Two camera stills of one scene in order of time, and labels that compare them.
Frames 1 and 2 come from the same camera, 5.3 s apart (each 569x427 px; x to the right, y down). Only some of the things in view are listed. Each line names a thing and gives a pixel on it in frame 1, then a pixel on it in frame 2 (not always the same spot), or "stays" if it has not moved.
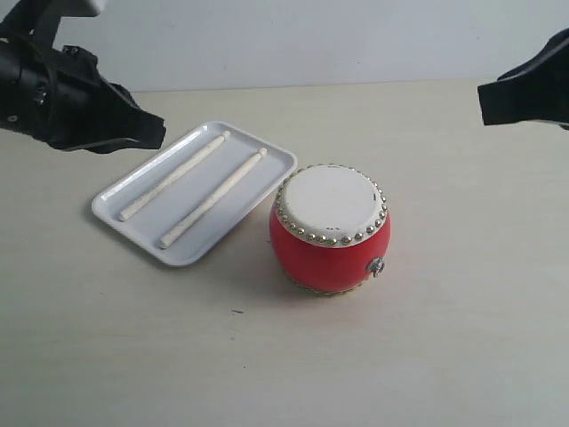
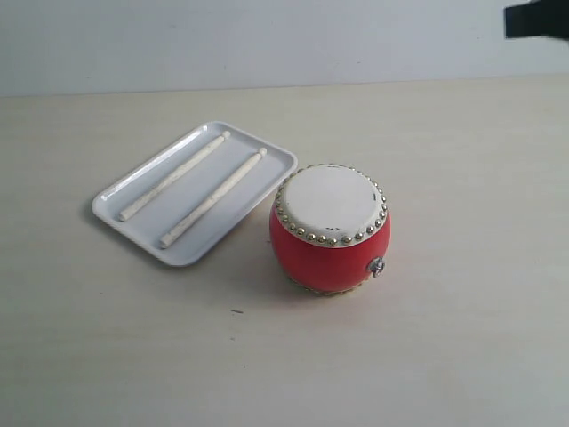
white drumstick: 173,177 stays
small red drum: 331,229 stays
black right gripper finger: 537,90 to 538,18
